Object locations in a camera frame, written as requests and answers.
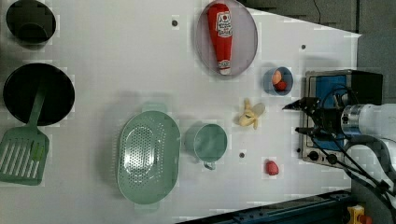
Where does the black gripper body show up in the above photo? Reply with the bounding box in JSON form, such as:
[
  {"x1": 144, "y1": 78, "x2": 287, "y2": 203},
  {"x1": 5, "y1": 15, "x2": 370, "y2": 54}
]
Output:
[{"x1": 306, "y1": 97, "x2": 342, "y2": 141}]

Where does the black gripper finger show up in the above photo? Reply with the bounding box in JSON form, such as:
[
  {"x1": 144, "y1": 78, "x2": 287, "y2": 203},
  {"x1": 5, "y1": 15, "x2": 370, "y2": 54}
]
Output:
[
  {"x1": 295, "y1": 127, "x2": 323, "y2": 138},
  {"x1": 283, "y1": 97, "x2": 316, "y2": 110}
]

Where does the peeled yellow banana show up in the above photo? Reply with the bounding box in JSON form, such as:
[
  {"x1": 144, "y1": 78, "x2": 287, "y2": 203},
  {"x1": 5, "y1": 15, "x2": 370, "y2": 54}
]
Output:
[{"x1": 233, "y1": 98, "x2": 266, "y2": 130}]

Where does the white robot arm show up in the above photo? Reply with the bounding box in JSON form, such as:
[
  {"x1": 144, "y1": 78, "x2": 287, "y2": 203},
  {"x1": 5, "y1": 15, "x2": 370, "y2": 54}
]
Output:
[{"x1": 284, "y1": 97, "x2": 395, "y2": 211}]

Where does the black steel toaster oven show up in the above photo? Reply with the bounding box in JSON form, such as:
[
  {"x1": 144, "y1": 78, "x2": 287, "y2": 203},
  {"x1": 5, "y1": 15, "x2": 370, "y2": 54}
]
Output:
[{"x1": 300, "y1": 70, "x2": 383, "y2": 168}]

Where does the red toy strawberry in bowl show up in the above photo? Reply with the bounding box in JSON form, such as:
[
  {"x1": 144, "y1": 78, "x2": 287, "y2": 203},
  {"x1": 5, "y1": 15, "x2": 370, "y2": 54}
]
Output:
[{"x1": 276, "y1": 81, "x2": 287, "y2": 91}]

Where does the small blue bowl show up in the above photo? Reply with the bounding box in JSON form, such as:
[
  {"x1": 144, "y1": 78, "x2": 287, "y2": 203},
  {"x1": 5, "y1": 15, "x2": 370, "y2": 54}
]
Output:
[{"x1": 262, "y1": 67, "x2": 293, "y2": 96}]

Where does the orange toy fruit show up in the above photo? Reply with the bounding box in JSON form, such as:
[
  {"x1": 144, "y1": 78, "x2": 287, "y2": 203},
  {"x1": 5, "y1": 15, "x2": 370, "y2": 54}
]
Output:
[{"x1": 272, "y1": 70, "x2": 282, "y2": 85}]

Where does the red toy strawberry on table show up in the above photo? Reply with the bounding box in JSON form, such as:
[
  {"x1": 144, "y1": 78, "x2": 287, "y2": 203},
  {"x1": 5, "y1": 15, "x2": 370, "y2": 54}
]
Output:
[{"x1": 265, "y1": 161, "x2": 279, "y2": 175}]

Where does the grey round plate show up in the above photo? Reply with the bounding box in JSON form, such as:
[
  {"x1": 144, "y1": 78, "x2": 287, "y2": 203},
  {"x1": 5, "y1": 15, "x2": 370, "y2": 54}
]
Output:
[{"x1": 195, "y1": 0, "x2": 258, "y2": 77}]

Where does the yellow emergency stop button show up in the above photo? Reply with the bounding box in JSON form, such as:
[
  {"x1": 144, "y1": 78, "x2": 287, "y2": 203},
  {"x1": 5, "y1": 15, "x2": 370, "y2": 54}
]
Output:
[{"x1": 347, "y1": 205, "x2": 373, "y2": 224}]

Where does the green mug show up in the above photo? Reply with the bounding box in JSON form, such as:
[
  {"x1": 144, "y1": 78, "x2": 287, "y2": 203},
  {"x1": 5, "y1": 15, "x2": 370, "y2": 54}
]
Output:
[{"x1": 185, "y1": 123, "x2": 228, "y2": 171}]

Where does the red ketchup bottle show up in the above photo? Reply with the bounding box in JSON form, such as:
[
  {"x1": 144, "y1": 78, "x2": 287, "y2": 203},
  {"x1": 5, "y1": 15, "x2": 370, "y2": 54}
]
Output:
[{"x1": 206, "y1": 3, "x2": 233, "y2": 76}]

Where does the green perforated colander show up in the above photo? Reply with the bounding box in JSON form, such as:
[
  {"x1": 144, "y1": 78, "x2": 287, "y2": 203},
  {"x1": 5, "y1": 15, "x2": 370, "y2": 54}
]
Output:
[{"x1": 117, "y1": 110, "x2": 181, "y2": 204}]

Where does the green slotted spatula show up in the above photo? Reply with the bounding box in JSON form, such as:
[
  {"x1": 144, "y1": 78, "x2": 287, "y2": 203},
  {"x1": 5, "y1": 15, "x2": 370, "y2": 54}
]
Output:
[{"x1": 0, "y1": 83, "x2": 50, "y2": 186}]

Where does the small black bowl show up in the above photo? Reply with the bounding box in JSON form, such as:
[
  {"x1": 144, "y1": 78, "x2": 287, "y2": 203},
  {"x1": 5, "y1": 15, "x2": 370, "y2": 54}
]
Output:
[{"x1": 6, "y1": 0, "x2": 57, "y2": 46}]

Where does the large black bowl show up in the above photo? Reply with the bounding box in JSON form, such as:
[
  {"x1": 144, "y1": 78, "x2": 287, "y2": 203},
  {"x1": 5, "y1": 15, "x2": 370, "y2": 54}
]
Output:
[{"x1": 3, "y1": 63, "x2": 75, "y2": 126}]

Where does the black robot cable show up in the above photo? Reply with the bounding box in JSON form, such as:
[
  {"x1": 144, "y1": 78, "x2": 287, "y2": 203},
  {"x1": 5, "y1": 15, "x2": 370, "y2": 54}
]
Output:
[{"x1": 307, "y1": 83, "x2": 396, "y2": 213}]

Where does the blue metal frame rail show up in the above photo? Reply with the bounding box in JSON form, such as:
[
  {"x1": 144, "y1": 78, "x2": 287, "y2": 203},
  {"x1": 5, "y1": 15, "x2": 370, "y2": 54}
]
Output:
[{"x1": 178, "y1": 190, "x2": 356, "y2": 224}]

